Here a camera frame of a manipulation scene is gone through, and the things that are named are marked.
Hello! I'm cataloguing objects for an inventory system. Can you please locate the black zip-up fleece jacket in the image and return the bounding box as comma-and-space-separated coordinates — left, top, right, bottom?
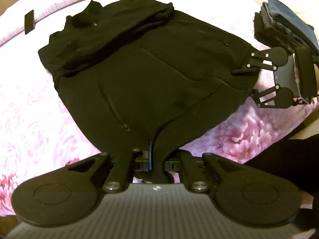
38, 0, 259, 183

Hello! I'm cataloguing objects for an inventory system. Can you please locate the stack of folded dark clothes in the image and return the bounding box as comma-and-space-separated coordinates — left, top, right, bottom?
254, 0, 318, 64

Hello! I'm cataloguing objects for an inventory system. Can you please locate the pink rose pattern blanket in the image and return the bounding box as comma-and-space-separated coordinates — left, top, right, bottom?
1, 0, 318, 216

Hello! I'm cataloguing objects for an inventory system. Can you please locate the small black rectangular device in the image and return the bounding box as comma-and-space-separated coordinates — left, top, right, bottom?
24, 10, 35, 35

